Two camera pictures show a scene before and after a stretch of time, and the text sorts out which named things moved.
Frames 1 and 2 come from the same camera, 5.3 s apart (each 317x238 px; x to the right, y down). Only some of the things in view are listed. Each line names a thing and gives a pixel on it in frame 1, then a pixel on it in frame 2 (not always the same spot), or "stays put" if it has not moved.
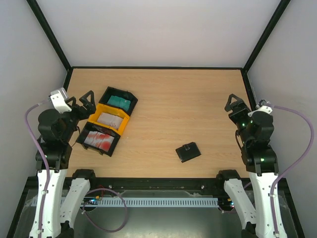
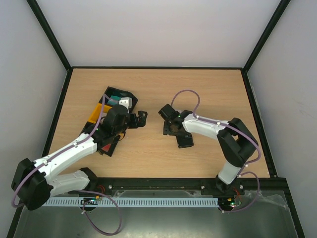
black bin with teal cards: x=121 y=99 stays put
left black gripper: x=90 y=108 to x=134 y=124
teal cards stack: x=122 y=103 stays put
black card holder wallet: x=188 y=151 to x=184 y=139
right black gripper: x=237 y=109 to x=177 y=132
